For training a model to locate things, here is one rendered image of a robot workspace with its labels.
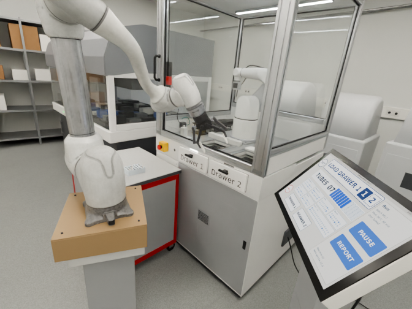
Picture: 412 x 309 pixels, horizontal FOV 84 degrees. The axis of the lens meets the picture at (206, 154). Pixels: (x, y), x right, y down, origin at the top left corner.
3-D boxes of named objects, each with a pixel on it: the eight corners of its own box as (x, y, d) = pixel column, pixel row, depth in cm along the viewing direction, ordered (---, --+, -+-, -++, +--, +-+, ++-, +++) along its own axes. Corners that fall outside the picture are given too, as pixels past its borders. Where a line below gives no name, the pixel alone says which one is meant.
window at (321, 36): (268, 149, 120) (306, -52, 91) (267, 149, 121) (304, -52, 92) (325, 130, 179) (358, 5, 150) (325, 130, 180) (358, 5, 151)
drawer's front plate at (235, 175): (243, 192, 130) (246, 175, 127) (208, 175, 149) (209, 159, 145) (245, 192, 131) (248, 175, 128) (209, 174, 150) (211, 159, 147)
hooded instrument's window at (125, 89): (109, 131, 195) (105, 75, 180) (53, 101, 311) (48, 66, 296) (204, 120, 273) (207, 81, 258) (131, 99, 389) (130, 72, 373)
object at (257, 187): (258, 201, 126) (262, 178, 121) (156, 149, 192) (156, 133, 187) (320, 164, 191) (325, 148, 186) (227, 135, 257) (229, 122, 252)
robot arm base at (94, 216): (85, 234, 82) (83, 221, 80) (82, 203, 100) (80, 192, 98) (137, 221, 91) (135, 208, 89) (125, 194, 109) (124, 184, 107)
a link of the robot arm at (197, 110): (201, 102, 110) (206, 113, 112) (202, 97, 118) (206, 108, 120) (184, 110, 112) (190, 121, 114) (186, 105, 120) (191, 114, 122)
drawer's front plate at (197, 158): (205, 173, 151) (206, 158, 147) (178, 160, 169) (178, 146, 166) (207, 173, 152) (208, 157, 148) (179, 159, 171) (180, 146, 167)
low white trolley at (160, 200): (110, 291, 154) (101, 193, 129) (78, 241, 195) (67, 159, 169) (177, 251, 194) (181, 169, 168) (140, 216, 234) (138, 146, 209)
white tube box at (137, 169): (128, 176, 151) (128, 171, 150) (122, 171, 156) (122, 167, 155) (145, 172, 159) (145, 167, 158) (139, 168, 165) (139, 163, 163)
